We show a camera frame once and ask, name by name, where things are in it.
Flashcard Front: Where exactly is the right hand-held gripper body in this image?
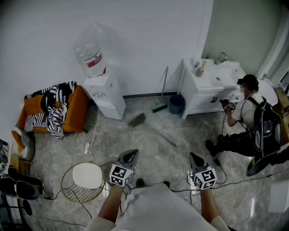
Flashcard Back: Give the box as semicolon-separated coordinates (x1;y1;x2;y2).
187;166;218;190

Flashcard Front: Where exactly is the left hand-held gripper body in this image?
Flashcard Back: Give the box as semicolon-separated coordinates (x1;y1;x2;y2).
109;159;136;187

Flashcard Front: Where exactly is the grey broom with metal handle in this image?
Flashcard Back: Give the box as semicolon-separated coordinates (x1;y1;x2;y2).
128;112;177;148

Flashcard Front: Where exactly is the person's right forearm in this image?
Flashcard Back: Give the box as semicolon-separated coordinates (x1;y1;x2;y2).
200;188;221;223

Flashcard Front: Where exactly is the person's left forearm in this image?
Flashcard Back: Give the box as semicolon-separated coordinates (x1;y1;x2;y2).
98;185;124;224

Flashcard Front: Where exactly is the green head broom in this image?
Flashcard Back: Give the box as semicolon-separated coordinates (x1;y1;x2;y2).
152;66;169;113

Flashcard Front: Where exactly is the person's white shirt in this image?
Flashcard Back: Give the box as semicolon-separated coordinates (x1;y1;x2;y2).
87;183;231;231

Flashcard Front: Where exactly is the black round device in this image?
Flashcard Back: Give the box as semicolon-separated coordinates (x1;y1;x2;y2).
246;153;283;177

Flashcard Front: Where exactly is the blue trash bin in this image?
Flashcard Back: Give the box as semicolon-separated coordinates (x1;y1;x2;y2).
169;94;186;115

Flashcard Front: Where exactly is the white water dispenser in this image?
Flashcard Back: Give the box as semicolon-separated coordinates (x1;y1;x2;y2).
82;67;126;120

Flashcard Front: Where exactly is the orange armchair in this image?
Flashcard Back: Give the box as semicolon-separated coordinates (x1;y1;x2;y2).
18;85;90;134

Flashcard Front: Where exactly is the white vanity sink cabinet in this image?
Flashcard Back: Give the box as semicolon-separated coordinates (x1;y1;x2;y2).
179;58;247;120

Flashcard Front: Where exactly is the black white striped blanket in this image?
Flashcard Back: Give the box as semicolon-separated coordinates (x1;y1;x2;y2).
24;81;78;140

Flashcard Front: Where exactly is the tan brush cup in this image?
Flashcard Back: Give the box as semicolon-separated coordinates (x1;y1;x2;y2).
195;60;208;78

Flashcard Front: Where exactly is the black chair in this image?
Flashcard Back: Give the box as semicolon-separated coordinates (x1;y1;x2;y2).
0;166;45;200

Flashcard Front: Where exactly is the white toilet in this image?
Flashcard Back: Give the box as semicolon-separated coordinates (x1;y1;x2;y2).
257;78;278;106

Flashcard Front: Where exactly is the brown cardboard box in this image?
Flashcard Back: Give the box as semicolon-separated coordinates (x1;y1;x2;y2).
273;88;289;145

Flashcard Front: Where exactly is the grey orange cushion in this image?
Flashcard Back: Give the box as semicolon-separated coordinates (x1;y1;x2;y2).
11;126;36;162

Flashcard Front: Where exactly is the wooden stool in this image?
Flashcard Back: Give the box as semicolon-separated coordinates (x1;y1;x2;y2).
10;153;33;176

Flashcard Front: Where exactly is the chrome faucet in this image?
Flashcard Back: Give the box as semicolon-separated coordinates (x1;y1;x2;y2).
214;52;228;65

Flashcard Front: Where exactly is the cluttered white shelf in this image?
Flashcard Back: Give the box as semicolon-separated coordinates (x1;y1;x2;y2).
0;139;9;172

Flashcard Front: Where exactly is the gold wire side table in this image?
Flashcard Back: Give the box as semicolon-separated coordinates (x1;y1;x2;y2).
61;162;106;203

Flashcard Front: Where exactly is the black floor cable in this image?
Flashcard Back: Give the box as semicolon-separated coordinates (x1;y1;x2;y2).
173;168;289;194

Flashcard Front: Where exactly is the white power cable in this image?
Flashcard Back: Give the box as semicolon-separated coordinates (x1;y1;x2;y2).
84;107;103;145

